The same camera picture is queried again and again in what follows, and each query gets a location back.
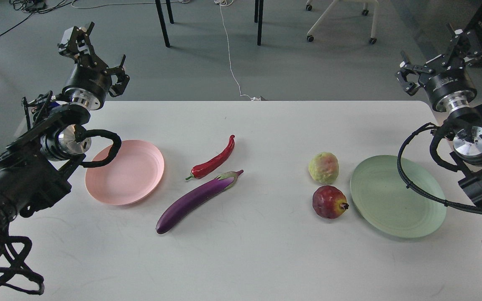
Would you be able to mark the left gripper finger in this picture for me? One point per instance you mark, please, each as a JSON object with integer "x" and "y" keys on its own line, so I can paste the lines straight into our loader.
{"x": 122, "y": 79}
{"x": 76, "y": 45}

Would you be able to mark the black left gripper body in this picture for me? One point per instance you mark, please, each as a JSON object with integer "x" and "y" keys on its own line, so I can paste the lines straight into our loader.
{"x": 89, "y": 82}

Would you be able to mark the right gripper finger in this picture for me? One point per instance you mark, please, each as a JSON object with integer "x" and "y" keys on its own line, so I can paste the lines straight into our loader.
{"x": 464, "y": 48}
{"x": 412, "y": 77}

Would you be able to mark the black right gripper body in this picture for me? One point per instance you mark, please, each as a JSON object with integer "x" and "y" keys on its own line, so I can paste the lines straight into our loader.
{"x": 454, "y": 82}

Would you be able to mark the purple eggplant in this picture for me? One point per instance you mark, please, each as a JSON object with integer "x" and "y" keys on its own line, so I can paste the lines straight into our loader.
{"x": 193, "y": 199}

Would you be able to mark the red pomegranate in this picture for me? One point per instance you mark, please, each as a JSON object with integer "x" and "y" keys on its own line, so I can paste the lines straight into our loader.
{"x": 329, "y": 202}

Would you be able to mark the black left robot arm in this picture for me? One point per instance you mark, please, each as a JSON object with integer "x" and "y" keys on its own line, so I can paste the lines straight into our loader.
{"x": 35, "y": 168}

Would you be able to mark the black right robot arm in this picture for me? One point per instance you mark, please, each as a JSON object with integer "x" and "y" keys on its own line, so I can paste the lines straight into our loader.
{"x": 456, "y": 144}

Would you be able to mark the pink plate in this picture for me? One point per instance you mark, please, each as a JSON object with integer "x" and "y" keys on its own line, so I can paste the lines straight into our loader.
{"x": 130, "y": 177}

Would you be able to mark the black table legs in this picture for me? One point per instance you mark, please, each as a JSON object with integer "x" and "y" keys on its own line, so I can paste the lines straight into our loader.
{"x": 217, "y": 25}

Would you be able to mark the green plate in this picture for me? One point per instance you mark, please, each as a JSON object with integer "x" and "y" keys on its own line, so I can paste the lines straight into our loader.
{"x": 384, "y": 201}

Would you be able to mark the red chili pepper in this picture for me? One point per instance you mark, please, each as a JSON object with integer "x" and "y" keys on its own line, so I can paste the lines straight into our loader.
{"x": 204, "y": 169}

